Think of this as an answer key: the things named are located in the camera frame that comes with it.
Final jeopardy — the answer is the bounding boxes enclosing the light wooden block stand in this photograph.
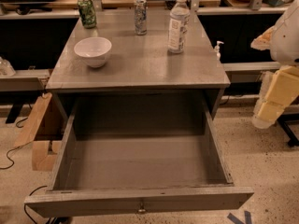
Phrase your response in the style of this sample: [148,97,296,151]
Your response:
[14,93,64,172]

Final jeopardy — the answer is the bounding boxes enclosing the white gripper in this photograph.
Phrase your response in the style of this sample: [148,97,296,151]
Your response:
[250,27,299,129]

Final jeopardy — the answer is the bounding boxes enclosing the grey wooden cabinet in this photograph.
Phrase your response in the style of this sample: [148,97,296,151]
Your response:
[45,8,231,123]

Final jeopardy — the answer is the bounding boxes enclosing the black metal stand leg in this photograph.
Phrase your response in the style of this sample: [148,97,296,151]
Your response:
[278,113,299,147]

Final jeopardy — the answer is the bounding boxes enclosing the grey open top drawer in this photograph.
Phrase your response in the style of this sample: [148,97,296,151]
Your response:
[25,95,253,217]

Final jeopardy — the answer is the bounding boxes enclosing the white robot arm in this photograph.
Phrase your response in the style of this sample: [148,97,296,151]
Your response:
[250,0,299,129]

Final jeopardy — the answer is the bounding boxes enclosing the black floor cable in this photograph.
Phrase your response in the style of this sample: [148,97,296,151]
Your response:
[0,117,32,171]

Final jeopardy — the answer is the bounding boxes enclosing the silver patterned drink can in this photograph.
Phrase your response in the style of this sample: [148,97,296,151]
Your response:
[135,0,147,35]

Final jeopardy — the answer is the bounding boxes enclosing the green soda can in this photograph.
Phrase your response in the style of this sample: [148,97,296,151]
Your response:
[78,0,97,28]

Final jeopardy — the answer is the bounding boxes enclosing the blue tape floor mark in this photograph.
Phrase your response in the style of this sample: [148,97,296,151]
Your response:
[226,210,253,224]

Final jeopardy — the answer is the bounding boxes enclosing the white pump dispenser bottle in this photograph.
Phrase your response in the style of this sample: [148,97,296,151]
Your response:
[214,41,224,61]

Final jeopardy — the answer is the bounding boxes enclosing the clear plastic object left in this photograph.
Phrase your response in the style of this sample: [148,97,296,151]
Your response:
[0,57,16,77]

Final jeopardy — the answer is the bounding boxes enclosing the clear plastic water bottle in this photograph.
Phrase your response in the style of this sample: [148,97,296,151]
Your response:
[167,0,190,53]

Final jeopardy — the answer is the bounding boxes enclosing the white ceramic bowl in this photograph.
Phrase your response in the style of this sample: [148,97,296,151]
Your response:
[74,37,112,68]

